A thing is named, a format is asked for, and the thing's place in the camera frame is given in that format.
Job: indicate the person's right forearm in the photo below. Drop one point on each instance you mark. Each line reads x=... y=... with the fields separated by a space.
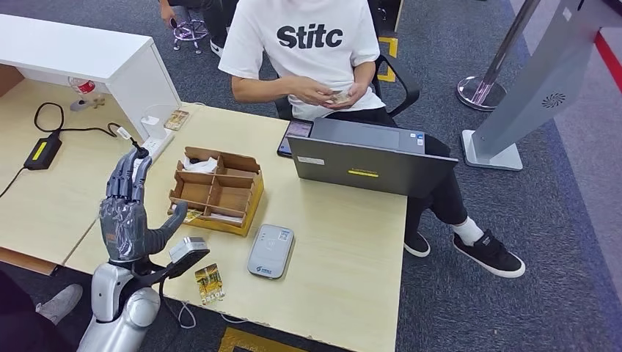
x=257 y=90

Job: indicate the white crumpled tissue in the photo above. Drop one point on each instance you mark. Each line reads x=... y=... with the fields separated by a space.
x=201 y=166

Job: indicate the stack of cards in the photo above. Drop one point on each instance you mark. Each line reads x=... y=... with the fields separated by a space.
x=176 y=120

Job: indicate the person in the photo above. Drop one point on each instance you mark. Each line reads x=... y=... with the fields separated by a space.
x=214 y=22
x=22 y=320
x=311 y=63

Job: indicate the clear bottle red label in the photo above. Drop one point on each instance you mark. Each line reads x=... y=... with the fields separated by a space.
x=84 y=86

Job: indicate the white power strip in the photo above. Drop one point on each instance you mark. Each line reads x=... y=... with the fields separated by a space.
x=160 y=143

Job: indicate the person's left forearm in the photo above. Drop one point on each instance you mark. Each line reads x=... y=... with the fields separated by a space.
x=365 y=73

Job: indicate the black power adapter yellow label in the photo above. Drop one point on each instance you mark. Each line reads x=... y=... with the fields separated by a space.
x=42 y=152

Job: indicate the small wooden figurine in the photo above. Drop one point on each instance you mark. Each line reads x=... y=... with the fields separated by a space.
x=98 y=101

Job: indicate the grey shoe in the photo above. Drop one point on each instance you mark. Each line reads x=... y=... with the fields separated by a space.
x=60 y=303

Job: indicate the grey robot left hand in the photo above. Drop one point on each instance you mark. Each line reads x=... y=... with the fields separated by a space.
x=121 y=228

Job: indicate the cardboard compartment box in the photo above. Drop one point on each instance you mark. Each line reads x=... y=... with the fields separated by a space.
x=231 y=194

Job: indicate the chrome stanchion pole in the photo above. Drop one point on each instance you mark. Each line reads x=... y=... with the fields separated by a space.
x=481 y=91

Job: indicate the black office chair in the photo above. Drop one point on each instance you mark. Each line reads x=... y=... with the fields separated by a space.
x=408 y=90

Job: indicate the small grey object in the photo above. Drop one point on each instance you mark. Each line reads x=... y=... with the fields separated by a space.
x=78 y=105

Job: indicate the black sneaker white sole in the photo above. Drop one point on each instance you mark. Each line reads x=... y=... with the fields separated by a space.
x=416 y=247
x=491 y=255

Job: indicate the chrome stool base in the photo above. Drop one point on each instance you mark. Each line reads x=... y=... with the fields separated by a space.
x=191 y=33

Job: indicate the grey laptop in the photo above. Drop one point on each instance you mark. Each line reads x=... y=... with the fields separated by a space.
x=369 y=167

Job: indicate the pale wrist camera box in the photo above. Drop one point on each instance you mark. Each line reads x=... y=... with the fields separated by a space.
x=187 y=248

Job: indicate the grey kiosk stand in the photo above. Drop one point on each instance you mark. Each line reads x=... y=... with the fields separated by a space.
x=534 y=92

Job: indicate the person's left hand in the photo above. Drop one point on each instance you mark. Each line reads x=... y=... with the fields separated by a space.
x=358 y=94

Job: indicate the person's right hand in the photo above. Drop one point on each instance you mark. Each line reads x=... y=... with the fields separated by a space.
x=306 y=90

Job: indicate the grey card reader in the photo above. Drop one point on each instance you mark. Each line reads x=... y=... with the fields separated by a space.
x=270 y=251

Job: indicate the white charger plug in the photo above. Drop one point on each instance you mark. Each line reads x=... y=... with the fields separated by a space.
x=153 y=126

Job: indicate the white desk shelf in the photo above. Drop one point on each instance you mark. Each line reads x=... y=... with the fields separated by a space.
x=73 y=50

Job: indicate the yellow printed key card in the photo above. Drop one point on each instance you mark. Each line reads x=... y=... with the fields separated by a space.
x=192 y=216
x=210 y=284

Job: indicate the black smartphone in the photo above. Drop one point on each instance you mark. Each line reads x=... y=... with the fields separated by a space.
x=291 y=138

